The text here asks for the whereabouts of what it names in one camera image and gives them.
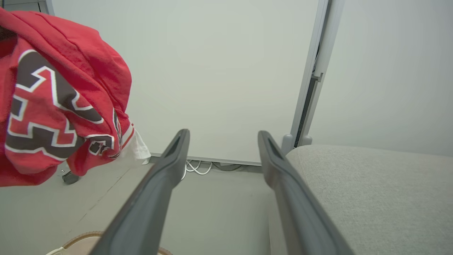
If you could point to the wide white partition panel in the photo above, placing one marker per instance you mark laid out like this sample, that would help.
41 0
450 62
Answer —
212 71

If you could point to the grey fabric sofa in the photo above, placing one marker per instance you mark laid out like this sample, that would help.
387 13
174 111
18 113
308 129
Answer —
389 198

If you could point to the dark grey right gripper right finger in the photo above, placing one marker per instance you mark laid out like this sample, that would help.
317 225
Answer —
300 219

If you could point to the black caster wheel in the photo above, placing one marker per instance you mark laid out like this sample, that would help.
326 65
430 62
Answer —
70 177

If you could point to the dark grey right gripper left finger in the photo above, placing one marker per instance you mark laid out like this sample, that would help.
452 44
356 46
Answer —
141 212

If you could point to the red printed sweatshirt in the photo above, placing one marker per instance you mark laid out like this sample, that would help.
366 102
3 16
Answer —
70 53

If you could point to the white partition panel grey frame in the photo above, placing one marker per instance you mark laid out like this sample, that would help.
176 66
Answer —
389 71

